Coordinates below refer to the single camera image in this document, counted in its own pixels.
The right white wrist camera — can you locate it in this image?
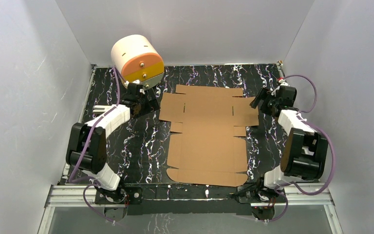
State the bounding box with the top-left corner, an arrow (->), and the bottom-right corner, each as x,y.
271,78 -> 289,96

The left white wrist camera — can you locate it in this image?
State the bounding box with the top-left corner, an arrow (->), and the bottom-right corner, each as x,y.
126,82 -> 145,96

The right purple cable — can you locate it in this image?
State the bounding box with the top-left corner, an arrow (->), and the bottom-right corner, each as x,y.
267,75 -> 336,223

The aluminium front rail frame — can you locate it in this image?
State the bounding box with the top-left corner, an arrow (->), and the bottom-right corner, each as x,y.
38,184 -> 343,234

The small white rectangular block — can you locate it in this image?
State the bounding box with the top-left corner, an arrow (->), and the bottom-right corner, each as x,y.
93,105 -> 114,115

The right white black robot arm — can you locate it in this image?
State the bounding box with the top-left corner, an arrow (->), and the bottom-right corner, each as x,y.
231,84 -> 328,203

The purple cable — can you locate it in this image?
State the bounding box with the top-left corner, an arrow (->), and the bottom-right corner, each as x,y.
68,65 -> 126,223
267,75 -> 336,223

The brown cardboard box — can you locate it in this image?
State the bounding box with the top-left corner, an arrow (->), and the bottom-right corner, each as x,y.
159,85 -> 259,187

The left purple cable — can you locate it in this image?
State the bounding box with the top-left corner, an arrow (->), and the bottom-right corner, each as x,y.
68,65 -> 126,223

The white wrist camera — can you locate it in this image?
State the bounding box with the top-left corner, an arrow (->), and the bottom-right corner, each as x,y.
126,82 -> 145,96
271,78 -> 289,96

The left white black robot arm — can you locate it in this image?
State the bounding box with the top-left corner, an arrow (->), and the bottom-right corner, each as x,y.
66,82 -> 160,203

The round white drawer cabinet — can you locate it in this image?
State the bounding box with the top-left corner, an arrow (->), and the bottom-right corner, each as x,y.
111,35 -> 165,89

